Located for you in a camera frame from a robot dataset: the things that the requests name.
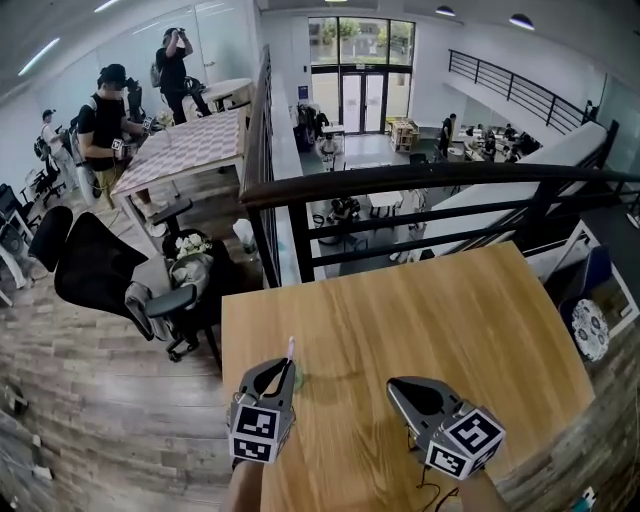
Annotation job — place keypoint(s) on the white flower bouquet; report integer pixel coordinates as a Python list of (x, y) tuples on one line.
[(192, 247)]

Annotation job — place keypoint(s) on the checked top table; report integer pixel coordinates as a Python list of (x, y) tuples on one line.
[(195, 145)]

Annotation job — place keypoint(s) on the black balcony railing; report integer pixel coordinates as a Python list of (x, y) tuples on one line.
[(515, 87)]

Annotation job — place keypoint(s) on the clear green cup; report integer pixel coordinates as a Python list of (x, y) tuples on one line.
[(299, 381)]

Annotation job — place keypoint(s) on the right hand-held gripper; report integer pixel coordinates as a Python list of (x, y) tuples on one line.
[(445, 425)]

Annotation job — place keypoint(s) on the round white table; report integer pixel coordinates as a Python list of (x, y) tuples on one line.
[(227, 90)]

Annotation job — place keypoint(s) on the grey cloth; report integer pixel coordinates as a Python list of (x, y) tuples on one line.
[(142, 310)]

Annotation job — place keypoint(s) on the person's right forearm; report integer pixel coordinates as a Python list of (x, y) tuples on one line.
[(482, 495)]

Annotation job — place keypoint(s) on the black metal railing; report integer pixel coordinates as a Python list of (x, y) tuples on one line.
[(400, 176)]

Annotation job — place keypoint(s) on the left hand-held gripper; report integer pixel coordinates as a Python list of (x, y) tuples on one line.
[(255, 425)]

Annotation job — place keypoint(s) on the glass entrance door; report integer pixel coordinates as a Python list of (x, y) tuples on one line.
[(361, 95)]

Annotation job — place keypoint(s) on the patterned round cushion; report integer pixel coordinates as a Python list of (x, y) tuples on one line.
[(590, 330)]

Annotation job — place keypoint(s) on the blue chair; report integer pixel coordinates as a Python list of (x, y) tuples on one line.
[(595, 272)]

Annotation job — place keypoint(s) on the wooden crate shelf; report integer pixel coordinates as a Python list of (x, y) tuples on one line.
[(402, 134)]

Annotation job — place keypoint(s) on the black mesh office chair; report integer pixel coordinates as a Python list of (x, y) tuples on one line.
[(95, 270)]

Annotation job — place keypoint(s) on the black swivel chair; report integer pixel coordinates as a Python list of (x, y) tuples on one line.
[(47, 180)]

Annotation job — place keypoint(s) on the person's left forearm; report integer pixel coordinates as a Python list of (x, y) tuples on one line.
[(245, 487)]

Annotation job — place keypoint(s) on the pink toothbrush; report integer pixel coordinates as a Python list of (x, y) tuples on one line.
[(291, 346)]

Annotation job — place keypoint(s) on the white plastic bag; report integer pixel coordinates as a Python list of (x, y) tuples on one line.
[(245, 235)]

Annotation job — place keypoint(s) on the dome ceiling lamp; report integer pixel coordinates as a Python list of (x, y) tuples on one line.
[(521, 22), (445, 11)]

